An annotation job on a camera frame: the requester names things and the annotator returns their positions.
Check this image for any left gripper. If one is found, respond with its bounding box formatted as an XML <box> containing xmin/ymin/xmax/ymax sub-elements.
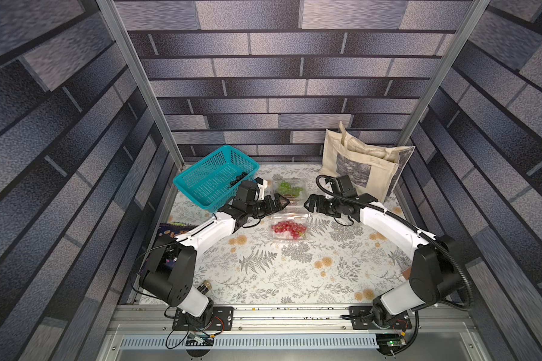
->
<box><xmin>245</xmin><ymin>193</ymin><xmax>290</xmax><ymax>218</ymax></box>

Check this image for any green grape bunch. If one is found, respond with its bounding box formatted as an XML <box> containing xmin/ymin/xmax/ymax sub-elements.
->
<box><xmin>277</xmin><ymin>180</ymin><xmax>304</xmax><ymax>196</ymax></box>

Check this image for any teal plastic basket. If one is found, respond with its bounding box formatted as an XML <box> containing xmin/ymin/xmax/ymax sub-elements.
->
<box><xmin>173</xmin><ymin>145</ymin><xmax>260</xmax><ymax>213</ymax></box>

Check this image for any clear clamshell container front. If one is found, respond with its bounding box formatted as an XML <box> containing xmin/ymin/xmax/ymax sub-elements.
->
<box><xmin>273</xmin><ymin>178</ymin><xmax>309</xmax><ymax>208</ymax></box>

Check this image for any clear clamshell container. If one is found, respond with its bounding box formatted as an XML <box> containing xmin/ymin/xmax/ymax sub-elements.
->
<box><xmin>268</xmin><ymin>212</ymin><xmax>311</xmax><ymax>242</ymax></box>
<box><xmin>273</xmin><ymin>178</ymin><xmax>309</xmax><ymax>208</ymax></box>

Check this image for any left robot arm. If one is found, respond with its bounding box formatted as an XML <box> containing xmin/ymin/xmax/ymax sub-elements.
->
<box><xmin>139</xmin><ymin>180</ymin><xmax>290</xmax><ymax>329</ymax></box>

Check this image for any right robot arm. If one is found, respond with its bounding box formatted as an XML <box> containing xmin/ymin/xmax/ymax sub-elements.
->
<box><xmin>304</xmin><ymin>174</ymin><xmax>474</xmax><ymax>329</ymax></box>

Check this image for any black grape bunch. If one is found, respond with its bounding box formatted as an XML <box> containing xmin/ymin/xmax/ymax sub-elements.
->
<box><xmin>230</xmin><ymin>171</ymin><xmax>248</xmax><ymax>187</ymax></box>

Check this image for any beige canvas tote bag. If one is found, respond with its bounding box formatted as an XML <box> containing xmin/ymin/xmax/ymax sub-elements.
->
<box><xmin>320</xmin><ymin>124</ymin><xmax>415</xmax><ymax>203</ymax></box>

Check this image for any floral tablecloth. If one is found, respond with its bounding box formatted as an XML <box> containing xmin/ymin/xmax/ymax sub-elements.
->
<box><xmin>137</xmin><ymin>163</ymin><xmax>444</xmax><ymax>305</ymax></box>

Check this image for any purple snack bag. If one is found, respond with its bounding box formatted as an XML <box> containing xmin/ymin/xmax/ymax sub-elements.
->
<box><xmin>157</xmin><ymin>223</ymin><xmax>197</xmax><ymax>238</ymax></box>

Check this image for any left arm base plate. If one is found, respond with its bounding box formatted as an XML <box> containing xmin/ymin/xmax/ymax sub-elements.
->
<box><xmin>172</xmin><ymin>306</ymin><xmax>235</xmax><ymax>332</ymax></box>

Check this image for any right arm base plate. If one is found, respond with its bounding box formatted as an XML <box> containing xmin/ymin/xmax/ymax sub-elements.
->
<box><xmin>342</xmin><ymin>305</ymin><xmax>413</xmax><ymax>331</ymax></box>

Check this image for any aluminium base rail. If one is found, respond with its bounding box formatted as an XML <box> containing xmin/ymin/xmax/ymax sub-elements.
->
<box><xmin>96</xmin><ymin>305</ymin><xmax>491</xmax><ymax>360</ymax></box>

